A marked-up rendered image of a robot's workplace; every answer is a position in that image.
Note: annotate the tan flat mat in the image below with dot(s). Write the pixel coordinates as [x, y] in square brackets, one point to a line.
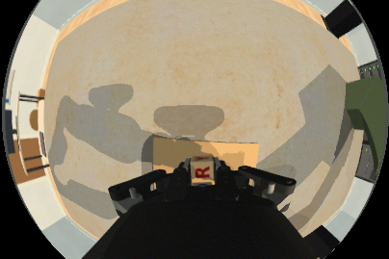
[169, 153]

